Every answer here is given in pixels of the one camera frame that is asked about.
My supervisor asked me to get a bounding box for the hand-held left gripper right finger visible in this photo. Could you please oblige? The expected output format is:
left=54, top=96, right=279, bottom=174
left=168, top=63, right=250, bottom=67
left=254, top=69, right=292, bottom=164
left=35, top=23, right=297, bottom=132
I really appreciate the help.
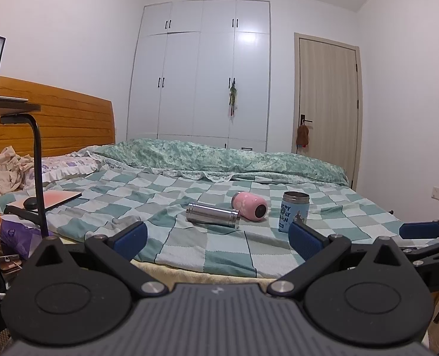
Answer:
left=267, top=220, right=410, bottom=299

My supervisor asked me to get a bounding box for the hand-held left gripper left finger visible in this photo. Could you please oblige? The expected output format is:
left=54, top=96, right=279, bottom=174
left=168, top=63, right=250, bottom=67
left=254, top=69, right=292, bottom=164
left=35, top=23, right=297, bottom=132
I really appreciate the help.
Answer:
left=34, top=221, right=169, bottom=299

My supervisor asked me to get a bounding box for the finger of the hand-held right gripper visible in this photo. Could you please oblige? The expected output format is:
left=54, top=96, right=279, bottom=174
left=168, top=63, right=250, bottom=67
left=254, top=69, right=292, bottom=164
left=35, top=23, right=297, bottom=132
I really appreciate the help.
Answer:
left=399, top=238, right=439, bottom=266
left=399, top=216, right=439, bottom=240

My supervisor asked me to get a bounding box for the pink cup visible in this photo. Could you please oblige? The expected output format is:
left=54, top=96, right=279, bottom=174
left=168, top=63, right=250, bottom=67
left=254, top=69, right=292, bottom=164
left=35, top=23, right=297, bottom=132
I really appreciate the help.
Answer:
left=231, top=192, right=268, bottom=223

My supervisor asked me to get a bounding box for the silver steel cup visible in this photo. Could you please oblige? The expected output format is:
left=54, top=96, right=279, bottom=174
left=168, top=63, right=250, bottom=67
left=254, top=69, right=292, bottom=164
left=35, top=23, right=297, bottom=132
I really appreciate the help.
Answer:
left=185, top=202, right=241, bottom=231

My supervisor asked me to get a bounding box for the blue printed cup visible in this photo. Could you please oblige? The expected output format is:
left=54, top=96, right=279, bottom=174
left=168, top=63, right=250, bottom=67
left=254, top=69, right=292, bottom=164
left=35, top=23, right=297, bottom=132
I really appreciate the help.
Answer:
left=278, top=191, right=311, bottom=233

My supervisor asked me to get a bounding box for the green checked blanket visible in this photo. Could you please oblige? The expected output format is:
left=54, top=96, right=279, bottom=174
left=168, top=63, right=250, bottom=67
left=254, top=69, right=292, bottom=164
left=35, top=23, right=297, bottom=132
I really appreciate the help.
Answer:
left=0, top=164, right=434, bottom=279

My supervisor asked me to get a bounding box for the beige bed sheet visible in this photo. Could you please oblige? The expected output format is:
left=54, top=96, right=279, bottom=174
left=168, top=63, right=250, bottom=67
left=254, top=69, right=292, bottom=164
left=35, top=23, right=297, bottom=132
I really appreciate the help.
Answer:
left=130, top=259, right=280, bottom=290

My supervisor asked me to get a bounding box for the pink closed laptop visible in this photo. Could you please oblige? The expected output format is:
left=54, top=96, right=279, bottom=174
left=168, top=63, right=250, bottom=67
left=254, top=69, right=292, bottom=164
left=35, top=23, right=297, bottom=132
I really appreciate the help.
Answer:
left=3, top=189, right=83, bottom=228

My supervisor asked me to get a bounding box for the purple floral pillow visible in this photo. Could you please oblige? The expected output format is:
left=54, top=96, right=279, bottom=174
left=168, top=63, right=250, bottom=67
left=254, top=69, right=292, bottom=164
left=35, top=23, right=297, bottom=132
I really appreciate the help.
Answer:
left=21, top=155, right=102, bottom=190

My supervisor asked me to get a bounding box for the black overbed table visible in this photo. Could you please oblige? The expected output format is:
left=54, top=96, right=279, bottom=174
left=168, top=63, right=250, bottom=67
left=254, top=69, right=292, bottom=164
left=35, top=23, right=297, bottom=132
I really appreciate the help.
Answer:
left=0, top=99, right=58, bottom=239

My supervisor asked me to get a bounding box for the green floral duvet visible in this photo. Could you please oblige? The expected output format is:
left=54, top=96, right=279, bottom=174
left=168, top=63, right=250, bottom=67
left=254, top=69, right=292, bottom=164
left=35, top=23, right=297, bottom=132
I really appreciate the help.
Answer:
left=75, top=138, right=351, bottom=186

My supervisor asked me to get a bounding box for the purple plastic bag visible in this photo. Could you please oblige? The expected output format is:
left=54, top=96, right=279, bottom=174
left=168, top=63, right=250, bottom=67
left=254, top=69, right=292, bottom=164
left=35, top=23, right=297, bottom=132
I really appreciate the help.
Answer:
left=0, top=217, right=58, bottom=261

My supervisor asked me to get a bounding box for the wooden headboard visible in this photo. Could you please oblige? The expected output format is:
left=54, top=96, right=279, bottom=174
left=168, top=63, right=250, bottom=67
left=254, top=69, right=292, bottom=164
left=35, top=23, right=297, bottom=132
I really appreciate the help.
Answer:
left=0, top=76, right=116, bottom=168

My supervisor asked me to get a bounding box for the beige wooden door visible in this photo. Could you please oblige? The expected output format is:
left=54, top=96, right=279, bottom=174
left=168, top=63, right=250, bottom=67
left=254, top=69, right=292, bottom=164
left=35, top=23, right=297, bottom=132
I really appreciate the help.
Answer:
left=294, top=32, right=362, bottom=190

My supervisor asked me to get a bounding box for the cream crumpled cloth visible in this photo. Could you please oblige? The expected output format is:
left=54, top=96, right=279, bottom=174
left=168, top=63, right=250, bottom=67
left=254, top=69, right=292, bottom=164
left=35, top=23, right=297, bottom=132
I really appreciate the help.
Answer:
left=0, top=146, right=35, bottom=198

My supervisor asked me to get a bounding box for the green hanging ornament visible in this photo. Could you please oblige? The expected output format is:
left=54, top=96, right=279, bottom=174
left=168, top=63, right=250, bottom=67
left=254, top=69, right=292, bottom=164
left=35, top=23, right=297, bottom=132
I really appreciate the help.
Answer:
left=228, top=79, right=240, bottom=118

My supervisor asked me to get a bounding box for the white wardrobe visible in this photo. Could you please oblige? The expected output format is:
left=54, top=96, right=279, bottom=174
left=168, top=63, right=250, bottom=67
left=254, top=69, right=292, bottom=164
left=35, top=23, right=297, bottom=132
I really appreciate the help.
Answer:
left=126, top=0, right=271, bottom=152

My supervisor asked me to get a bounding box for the brown bag on handle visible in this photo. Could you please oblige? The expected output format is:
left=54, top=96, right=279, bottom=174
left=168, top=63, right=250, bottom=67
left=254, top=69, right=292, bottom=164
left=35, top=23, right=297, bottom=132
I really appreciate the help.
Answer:
left=296, top=124, right=311, bottom=148

